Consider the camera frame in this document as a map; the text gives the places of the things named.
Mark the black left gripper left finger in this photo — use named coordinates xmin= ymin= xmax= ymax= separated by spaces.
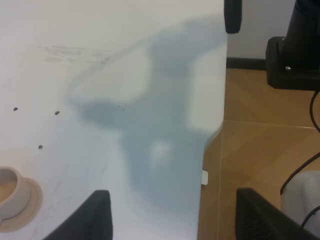
xmin=45 ymin=190 xmax=113 ymax=240

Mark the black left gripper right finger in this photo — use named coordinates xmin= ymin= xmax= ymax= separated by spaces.
xmin=236 ymin=188 xmax=319 ymax=240

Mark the grey fabric object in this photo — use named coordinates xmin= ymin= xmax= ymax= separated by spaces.
xmin=280 ymin=171 xmax=320 ymax=237

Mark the beige near saucer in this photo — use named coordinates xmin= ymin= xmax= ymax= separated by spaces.
xmin=0 ymin=178 xmax=43 ymax=233

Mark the beige near teacup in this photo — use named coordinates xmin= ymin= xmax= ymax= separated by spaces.
xmin=0 ymin=166 xmax=31 ymax=220

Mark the black cable on floor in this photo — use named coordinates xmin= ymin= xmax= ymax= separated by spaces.
xmin=279 ymin=90 xmax=320 ymax=227

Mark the white table edge bracket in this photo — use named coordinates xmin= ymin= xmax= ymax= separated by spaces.
xmin=201 ymin=169 xmax=209 ymax=186

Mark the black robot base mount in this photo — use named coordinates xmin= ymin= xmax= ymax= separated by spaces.
xmin=265 ymin=0 xmax=320 ymax=91

